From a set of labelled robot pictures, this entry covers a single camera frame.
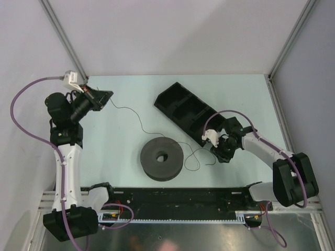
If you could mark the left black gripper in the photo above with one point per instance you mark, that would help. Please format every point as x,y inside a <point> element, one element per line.
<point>91,94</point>

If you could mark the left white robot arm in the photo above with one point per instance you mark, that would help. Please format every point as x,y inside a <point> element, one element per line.
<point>73,216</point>

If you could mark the aluminium frame post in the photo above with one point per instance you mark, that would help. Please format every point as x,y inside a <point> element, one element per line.
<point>296,30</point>
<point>63,37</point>

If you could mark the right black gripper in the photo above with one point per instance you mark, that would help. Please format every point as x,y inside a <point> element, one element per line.
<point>222,156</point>

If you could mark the grey slotted cable duct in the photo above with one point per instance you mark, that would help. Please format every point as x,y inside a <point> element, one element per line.
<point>107,217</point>

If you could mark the aluminium frame rail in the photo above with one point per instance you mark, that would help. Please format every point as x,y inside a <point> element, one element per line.
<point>314,206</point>

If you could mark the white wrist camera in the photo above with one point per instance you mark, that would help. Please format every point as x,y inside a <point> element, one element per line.
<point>211,136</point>
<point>72,78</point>

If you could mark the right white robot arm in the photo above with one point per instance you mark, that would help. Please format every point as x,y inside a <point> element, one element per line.
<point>293,179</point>

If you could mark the left aluminium frame post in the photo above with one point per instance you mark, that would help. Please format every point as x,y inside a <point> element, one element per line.
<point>63,37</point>

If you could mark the black compartment tray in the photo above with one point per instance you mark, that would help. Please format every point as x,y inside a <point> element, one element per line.
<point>185,109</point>

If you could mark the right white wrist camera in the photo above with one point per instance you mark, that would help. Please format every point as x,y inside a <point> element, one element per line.
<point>211,136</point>

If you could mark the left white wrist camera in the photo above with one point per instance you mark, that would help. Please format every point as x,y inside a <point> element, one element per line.
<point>72,78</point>

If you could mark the black cable spool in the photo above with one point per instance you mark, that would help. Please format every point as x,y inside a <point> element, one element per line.
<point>162,159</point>

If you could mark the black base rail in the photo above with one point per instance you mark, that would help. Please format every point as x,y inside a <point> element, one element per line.
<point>186,203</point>

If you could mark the right aluminium frame post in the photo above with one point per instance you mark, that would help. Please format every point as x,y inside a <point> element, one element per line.
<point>296,30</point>

